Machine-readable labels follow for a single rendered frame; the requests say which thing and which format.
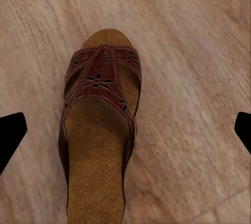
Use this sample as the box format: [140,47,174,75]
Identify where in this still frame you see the sandal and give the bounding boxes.
[58,29,142,224]

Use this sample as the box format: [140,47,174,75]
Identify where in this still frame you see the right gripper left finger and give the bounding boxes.
[0,112,27,175]

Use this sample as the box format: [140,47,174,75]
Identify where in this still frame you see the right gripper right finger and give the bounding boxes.
[234,112,251,154]

